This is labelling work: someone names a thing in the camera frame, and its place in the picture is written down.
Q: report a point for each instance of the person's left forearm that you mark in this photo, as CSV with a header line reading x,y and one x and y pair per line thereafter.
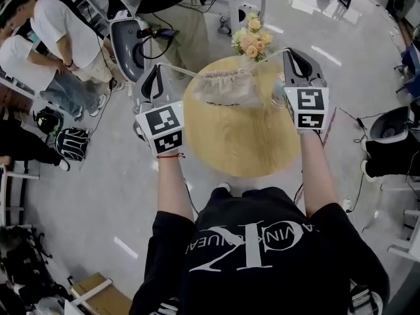
x,y
174,189

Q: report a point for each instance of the black backpack with white stripes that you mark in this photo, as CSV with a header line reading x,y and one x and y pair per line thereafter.
x,y
72,144

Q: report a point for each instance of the black office chair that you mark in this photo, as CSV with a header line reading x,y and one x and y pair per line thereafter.
x,y
29,267

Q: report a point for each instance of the glass jar with blue lid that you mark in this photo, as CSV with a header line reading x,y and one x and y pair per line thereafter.
x,y
278,92

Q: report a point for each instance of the grey shell chair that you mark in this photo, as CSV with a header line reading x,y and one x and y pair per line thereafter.
x,y
377,126
124,44

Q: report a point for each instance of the blue office chair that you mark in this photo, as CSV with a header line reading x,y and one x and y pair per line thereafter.
x,y
410,61

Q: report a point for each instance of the white desk frame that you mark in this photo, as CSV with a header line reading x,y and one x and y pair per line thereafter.
x,y
407,241

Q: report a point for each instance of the person's white shoe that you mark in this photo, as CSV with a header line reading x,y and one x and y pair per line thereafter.
x,y
224,187

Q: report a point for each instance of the person's right forearm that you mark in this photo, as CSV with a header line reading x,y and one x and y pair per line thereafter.
x,y
318,172

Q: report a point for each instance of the person's black printed shirt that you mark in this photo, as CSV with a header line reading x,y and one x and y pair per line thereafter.
x,y
249,290

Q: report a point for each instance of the white vase with flowers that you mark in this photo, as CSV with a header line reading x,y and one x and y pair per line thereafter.
x,y
252,41

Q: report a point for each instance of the person's black trousers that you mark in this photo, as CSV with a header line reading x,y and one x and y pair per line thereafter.
x,y
259,197

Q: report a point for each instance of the white power strip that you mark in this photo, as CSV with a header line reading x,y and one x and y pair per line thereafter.
x,y
348,204

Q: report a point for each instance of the black handheld device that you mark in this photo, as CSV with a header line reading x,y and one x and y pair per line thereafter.
x,y
157,33

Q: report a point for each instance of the brown cardboard sheet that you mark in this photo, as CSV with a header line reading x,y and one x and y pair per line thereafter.
x,y
108,302

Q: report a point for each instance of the round wooden side table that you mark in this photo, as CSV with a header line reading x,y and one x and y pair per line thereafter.
x,y
236,139

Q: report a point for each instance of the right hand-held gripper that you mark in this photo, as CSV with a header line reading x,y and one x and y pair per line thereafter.
x,y
308,107

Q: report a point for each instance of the black helmet with green trim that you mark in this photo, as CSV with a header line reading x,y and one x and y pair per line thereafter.
x,y
49,121

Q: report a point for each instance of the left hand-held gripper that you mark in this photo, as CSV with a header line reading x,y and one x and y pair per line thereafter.
x,y
162,126

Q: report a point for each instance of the white table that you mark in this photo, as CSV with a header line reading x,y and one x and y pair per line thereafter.
x,y
95,287

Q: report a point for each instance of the white wheeled device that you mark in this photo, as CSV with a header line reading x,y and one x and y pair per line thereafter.
x,y
247,12

